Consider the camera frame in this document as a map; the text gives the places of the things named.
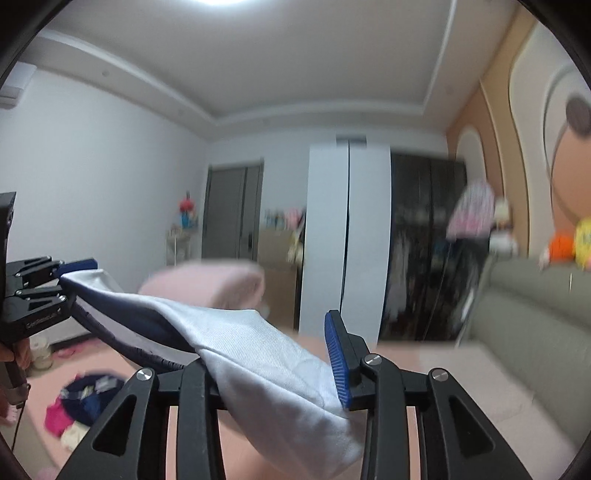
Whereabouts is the pink folded blanket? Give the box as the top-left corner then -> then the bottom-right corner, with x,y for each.
139,261 -> 267,311

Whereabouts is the yellow plush toy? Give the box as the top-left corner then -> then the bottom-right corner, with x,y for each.
573,217 -> 591,271

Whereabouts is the grey door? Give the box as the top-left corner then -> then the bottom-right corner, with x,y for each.
201,159 -> 265,267

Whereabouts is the orange plush toy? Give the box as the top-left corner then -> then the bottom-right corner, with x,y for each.
538,231 -> 578,271

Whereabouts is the red blue toy figure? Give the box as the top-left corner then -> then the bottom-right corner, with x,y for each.
178,189 -> 199,230

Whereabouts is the black cable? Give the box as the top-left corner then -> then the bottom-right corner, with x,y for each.
9,404 -> 25,463

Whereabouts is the dark wardrobe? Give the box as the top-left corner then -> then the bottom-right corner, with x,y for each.
379,152 -> 491,343

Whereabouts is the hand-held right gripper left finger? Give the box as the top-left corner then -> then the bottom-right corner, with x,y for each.
58,356 -> 228,480

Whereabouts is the white rack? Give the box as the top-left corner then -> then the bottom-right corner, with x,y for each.
165,226 -> 195,268

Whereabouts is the person's left hand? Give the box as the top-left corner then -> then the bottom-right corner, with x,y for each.
0,342 -> 32,425

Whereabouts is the white wardrobe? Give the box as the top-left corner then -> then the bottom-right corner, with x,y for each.
299,142 -> 391,345

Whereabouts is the white plush toy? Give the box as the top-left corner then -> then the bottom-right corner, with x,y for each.
488,198 -> 520,257

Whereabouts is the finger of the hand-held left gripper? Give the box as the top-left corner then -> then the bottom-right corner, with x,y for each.
2,285 -> 78,343
6,257 -> 99,291

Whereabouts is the white shirt navy trim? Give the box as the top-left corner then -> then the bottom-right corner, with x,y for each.
59,269 -> 365,478

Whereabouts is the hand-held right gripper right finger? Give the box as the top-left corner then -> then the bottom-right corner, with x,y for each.
324,310 -> 532,480

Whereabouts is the white air conditioner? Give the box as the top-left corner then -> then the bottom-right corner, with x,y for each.
0,62 -> 38,110

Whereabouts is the pile of colourful clothes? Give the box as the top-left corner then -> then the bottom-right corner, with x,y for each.
44,371 -> 128,451

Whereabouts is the cardboard box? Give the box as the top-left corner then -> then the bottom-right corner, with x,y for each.
257,228 -> 302,329

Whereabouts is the grey-green sofa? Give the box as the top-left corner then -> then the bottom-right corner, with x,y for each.
462,255 -> 591,464

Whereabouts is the pink striped cloth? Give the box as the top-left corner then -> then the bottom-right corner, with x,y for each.
445,180 -> 498,241

